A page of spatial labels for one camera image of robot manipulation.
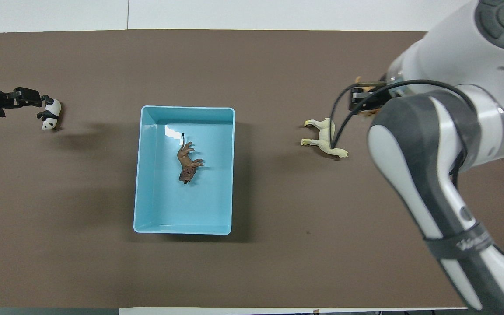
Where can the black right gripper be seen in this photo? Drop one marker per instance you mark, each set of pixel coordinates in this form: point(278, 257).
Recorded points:
point(365, 98)

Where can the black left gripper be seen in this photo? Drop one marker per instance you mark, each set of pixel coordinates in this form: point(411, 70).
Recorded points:
point(0, 103)

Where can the orange tiger toy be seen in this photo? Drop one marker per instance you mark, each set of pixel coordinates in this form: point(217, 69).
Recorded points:
point(372, 113)

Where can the black and white panda toy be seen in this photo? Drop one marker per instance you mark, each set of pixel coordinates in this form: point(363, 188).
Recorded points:
point(52, 113)

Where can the cream white horse toy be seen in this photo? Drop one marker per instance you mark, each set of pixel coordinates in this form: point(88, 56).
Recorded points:
point(324, 138)

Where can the brown lion toy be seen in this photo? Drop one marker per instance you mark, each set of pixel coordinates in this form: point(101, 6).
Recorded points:
point(186, 162)

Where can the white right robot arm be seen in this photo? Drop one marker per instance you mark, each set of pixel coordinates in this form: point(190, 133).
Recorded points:
point(444, 131)

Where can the light blue storage box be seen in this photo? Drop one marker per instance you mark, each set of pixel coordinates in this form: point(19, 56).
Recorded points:
point(182, 210)

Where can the brown table mat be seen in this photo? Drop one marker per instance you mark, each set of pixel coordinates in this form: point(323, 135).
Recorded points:
point(278, 240)

